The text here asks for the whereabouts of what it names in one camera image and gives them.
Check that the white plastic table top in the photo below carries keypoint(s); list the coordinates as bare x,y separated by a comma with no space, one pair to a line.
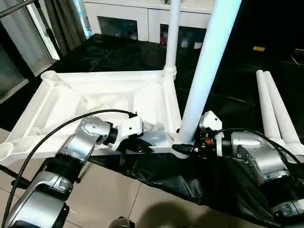
83,95

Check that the white plastic table leg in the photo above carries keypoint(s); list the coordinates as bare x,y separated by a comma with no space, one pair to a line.
209,59
267,104
282,114
173,35

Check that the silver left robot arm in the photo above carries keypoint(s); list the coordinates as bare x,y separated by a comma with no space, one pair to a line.
88,137

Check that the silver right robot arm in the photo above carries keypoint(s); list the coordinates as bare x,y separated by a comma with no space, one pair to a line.
261,159

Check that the black mat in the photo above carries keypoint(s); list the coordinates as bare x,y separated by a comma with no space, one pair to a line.
190,180

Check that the dark brown rounded object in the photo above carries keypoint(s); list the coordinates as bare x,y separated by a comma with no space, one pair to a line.
122,222

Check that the white cup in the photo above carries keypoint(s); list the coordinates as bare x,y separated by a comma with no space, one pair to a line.
197,45
185,44

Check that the small tan tag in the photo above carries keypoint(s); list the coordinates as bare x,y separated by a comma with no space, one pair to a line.
259,48

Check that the white cabinet with glass doors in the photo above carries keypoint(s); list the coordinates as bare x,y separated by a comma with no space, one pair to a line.
133,12

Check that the long black bar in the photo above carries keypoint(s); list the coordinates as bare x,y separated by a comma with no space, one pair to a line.
299,51

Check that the grey curtain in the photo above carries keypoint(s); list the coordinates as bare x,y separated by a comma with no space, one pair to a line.
66,26

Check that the black and white stand pole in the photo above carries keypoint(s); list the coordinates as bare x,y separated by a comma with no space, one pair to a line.
45,35

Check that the black folding table frame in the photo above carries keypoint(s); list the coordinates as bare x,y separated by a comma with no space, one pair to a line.
14,177

